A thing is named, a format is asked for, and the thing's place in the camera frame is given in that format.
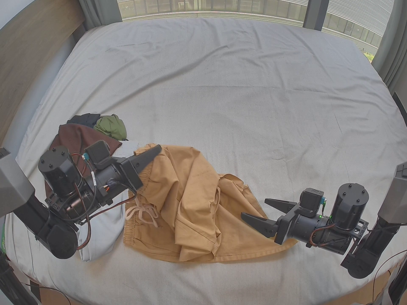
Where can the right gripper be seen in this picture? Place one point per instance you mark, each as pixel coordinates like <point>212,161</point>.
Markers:
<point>302,229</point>

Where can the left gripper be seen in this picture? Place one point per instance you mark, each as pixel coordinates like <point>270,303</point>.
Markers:
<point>111,183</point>

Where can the tan shorts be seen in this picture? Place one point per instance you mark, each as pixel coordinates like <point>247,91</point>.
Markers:
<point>190,195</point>

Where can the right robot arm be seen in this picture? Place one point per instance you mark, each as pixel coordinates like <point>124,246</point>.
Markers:
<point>353,202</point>

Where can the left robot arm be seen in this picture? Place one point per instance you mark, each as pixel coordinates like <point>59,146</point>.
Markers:
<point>57,170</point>

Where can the bed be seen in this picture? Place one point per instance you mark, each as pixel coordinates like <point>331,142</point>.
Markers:
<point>222,91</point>

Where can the olive green garment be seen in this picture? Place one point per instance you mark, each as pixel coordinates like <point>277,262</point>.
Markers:
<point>111,125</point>

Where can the dark blue garment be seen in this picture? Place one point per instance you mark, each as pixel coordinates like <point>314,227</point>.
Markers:
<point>82,119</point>

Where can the dark brown garment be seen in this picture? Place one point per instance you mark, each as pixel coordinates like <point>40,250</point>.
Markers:
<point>73,135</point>

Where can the pale blue garment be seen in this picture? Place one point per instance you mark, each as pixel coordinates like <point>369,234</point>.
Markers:
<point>105,233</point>

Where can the grey-green curtain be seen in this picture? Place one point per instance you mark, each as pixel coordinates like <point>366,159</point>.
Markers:
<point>394,43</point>
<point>95,2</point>

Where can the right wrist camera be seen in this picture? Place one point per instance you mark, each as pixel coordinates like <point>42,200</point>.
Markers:
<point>310,200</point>

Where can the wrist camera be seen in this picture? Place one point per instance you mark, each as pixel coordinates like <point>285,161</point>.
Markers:
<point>310,200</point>
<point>97,152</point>

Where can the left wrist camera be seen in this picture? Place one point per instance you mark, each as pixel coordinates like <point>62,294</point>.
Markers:
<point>97,152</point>

